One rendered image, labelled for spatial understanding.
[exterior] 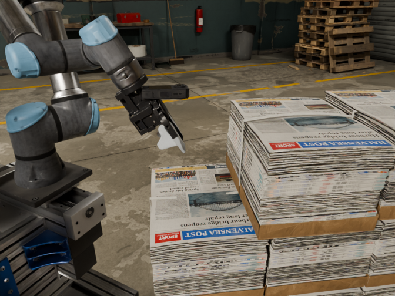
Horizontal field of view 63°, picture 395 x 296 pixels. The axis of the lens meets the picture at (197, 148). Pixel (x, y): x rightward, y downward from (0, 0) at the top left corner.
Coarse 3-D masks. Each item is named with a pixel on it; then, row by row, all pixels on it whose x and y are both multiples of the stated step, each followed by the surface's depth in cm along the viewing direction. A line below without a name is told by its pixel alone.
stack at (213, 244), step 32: (160, 192) 93; (192, 192) 93; (224, 192) 93; (160, 224) 80; (192, 224) 80; (224, 224) 80; (384, 224) 81; (160, 256) 76; (192, 256) 77; (224, 256) 78; (256, 256) 79; (288, 256) 82; (320, 256) 83; (352, 256) 85; (384, 256) 86; (160, 288) 80; (192, 288) 82; (224, 288) 83; (256, 288) 85; (352, 288) 91; (384, 288) 91
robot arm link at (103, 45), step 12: (96, 24) 67; (108, 24) 68; (84, 36) 68; (96, 36) 67; (108, 36) 68; (120, 36) 71; (84, 48) 73; (96, 48) 69; (108, 48) 69; (120, 48) 70; (96, 60) 72; (108, 60) 70; (120, 60) 70; (108, 72) 72
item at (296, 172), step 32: (256, 128) 76; (288, 128) 76; (320, 128) 76; (352, 128) 76; (256, 160) 73; (288, 160) 66; (320, 160) 66; (352, 160) 67; (384, 160) 68; (256, 192) 72; (288, 192) 70; (320, 192) 71; (352, 192) 72
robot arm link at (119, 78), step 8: (128, 64) 71; (136, 64) 73; (120, 72) 71; (128, 72) 72; (136, 72) 73; (112, 80) 74; (120, 80) 72; (128, 80) 72; (136, 80) 73; (120, 88) 74
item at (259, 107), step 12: (240, 108) 89; (252, 108) 89; (264, 108) 90; (276, 108) 90; (288, 108) 90; (300, 108) 90; (312, 108) 90; (324, 108) 90; (336, 108) 90; (240, 120) 87; (228, 132) 102; (240, 132) 88; (228, 144) 102; (228, 156) 104
